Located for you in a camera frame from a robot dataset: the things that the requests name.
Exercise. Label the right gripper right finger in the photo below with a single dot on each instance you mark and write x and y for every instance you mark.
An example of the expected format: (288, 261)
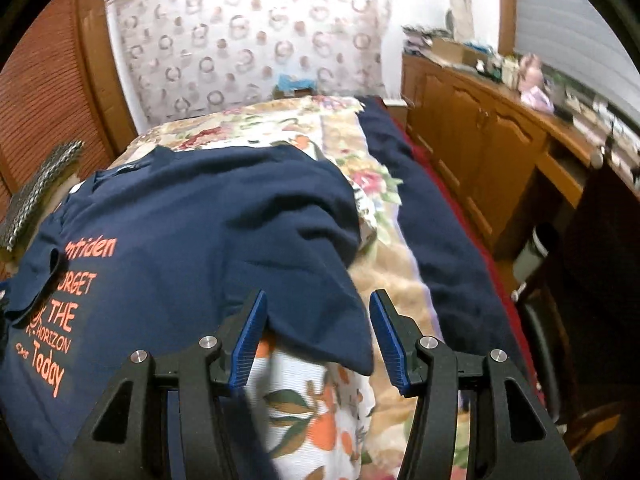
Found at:
(511, 434)

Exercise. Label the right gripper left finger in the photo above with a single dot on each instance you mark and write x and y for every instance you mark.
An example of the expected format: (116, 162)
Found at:
(126, 435)

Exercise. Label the navy printed t-shirt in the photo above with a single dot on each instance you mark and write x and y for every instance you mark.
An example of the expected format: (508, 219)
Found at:
(153, 256)

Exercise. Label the navy blue blanket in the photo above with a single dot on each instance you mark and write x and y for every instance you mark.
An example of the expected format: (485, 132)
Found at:
(473, 309)

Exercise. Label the small trash bin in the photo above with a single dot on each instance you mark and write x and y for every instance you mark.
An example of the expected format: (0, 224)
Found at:
(527, 262)

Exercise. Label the orange fruit print bedsheet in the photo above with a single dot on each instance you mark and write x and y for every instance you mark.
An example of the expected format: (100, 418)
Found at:
(311, 417)

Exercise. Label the wooden sideboard cabinet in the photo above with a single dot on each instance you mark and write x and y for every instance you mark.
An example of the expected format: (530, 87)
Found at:
(494, 154)

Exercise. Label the pink kettle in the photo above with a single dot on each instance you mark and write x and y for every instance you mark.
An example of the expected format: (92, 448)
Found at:
(531, 85)

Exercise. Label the floral rose quilt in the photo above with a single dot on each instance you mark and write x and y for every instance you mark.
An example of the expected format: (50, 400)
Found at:
(328, 127)

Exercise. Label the wooden louvered wardrobe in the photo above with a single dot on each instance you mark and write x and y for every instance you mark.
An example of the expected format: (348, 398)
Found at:
(61, 84)

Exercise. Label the cardboard box with blue cloth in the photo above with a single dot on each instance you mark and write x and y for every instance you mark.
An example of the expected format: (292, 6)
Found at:
(291, 87)

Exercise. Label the flat cardboard box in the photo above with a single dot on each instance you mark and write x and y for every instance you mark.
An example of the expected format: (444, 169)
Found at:
(454, 53)

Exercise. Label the stack of folded papers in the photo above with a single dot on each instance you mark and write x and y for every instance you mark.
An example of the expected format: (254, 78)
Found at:
(419, 39)

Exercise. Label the circle patterned sheer curtain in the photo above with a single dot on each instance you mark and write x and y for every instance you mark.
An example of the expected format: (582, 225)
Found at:
(187, 58)

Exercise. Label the grey window blind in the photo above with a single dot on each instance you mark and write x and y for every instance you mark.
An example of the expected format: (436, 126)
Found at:
(571, 36)

